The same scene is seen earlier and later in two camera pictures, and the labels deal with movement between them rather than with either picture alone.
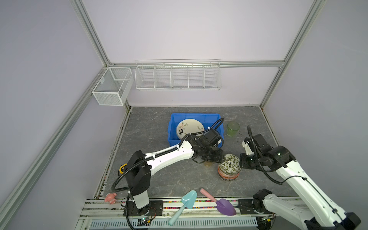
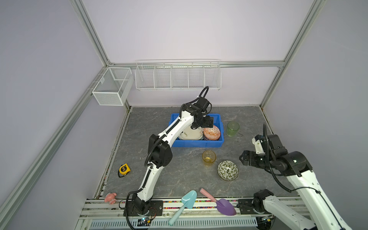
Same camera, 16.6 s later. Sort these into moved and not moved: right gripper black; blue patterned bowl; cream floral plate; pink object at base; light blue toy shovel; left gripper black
Moved: blue patterned bowl; left gripper black
Not moved: light blue toy shovel; cream floral plate; right gripper black; pink object at base
